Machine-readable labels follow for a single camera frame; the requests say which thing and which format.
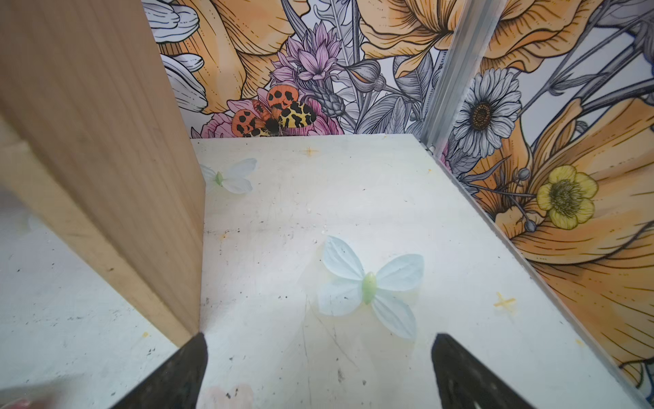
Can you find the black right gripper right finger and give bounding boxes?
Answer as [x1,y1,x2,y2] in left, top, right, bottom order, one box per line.
[431,333,533,409]

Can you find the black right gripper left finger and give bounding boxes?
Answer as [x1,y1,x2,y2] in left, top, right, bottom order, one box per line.
[112,332,208,409]

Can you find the wooden two-tier shelf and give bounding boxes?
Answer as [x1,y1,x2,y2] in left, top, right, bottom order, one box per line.
[1,1,205,346]

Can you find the aluminium corner post right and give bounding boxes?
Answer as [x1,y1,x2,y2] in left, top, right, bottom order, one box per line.
[421,0,507,160]

